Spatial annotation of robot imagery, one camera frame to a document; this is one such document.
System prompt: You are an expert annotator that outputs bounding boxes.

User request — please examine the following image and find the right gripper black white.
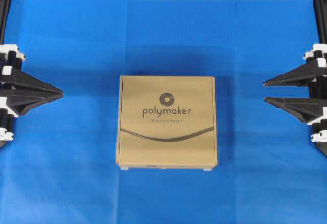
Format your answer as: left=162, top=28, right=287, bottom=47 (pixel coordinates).
left=263, top=43, right=327, bottom=155

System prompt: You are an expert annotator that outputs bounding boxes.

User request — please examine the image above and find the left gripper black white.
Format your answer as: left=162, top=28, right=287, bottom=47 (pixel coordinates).
left=1, top=44, right=63, bottom=149

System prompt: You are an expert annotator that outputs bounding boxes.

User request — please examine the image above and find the brown Polymaker cardboard box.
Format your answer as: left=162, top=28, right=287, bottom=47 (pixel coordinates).
left=116, top=75, right=218, bottom=170

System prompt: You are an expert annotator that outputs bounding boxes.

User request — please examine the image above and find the blue table cloth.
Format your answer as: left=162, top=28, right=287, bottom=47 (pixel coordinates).
left=1, top=0, right=326, bottom=223

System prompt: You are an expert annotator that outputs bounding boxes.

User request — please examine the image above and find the black right table frame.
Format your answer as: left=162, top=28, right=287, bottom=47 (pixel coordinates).
left=313, top=0, right=327, bottom=44

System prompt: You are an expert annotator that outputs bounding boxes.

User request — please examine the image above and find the black table frame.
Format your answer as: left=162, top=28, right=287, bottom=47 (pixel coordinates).
left=313, top=0, right=327, bottom=44
left=0, top=0, right=12, bottom=44

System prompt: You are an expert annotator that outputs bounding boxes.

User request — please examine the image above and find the black left table frame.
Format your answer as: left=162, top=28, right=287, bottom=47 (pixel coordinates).
left=0, top=0, right=12, bottom=44

